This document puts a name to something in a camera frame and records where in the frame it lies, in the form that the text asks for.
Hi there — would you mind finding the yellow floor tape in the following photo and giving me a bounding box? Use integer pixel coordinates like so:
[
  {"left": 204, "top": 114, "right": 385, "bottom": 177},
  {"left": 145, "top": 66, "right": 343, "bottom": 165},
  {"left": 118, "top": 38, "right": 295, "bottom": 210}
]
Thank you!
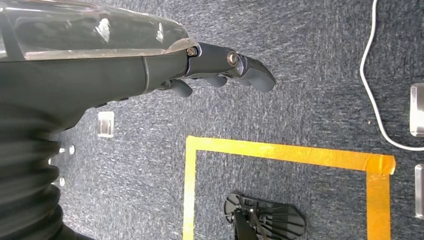
[{"left": 182, "top": 135, "right": 397, "bottom": 240}]

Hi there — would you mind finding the white cable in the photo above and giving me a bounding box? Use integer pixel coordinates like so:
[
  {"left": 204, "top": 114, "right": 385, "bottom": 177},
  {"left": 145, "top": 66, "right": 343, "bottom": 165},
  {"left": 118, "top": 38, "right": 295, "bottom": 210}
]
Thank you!
[{"left": 359, "top": 0, "right": 424, "bottom": 152}]

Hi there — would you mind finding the black ribbed plastic foot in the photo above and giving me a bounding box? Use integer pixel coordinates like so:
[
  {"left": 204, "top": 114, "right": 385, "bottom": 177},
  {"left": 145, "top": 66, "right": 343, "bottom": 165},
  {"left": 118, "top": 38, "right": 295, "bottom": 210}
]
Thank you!
[{"left": 223, "top": 193, "right": 306, "bottom": 240}]

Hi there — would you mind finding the small clear floor plate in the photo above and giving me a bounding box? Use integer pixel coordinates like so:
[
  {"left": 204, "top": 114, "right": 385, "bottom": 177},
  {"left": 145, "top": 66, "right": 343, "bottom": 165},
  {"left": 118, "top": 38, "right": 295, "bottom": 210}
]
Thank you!
[{"left": 97, "top": 111, "right": 115, "bottom": 139}]

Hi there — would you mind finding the ribbed grey left arm sleeve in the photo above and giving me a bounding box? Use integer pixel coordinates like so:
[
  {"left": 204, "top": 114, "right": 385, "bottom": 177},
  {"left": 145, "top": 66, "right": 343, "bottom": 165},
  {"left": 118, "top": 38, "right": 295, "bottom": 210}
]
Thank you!
[{"left": 0, "top": 110, "right": 97, "bottom": 240}]

